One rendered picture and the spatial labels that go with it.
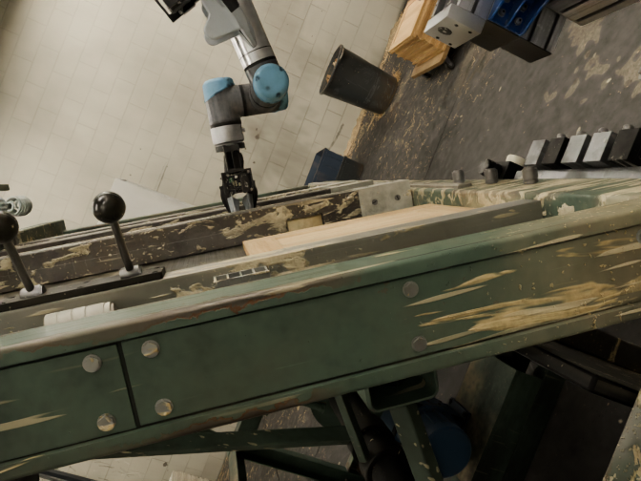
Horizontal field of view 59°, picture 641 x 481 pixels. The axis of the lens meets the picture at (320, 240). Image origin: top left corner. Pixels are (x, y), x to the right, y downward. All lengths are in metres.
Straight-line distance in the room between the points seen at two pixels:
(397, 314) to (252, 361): 0.14
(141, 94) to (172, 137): 0.54
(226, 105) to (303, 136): 5.15
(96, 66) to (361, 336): 6.17
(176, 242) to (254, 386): 0.76
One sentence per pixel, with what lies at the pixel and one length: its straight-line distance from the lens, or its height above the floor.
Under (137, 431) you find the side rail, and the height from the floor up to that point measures 1.32.
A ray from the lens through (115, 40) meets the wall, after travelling 6.61.
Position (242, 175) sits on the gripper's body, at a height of 1.27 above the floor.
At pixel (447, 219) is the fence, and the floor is 1.02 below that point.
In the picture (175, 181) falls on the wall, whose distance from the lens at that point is 6.37.
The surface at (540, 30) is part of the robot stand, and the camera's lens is 1.46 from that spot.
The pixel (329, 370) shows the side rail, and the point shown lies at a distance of 0.52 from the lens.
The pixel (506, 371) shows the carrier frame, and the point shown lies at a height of 0.28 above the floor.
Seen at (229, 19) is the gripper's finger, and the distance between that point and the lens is 0.82.
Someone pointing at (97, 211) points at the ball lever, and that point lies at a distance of 0.69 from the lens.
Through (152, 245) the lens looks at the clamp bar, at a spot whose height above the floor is 1.40.
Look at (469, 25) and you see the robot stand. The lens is 1.38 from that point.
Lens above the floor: 1.34
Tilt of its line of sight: 13 degrees down
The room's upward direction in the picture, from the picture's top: 69 degrees counter-clockwise
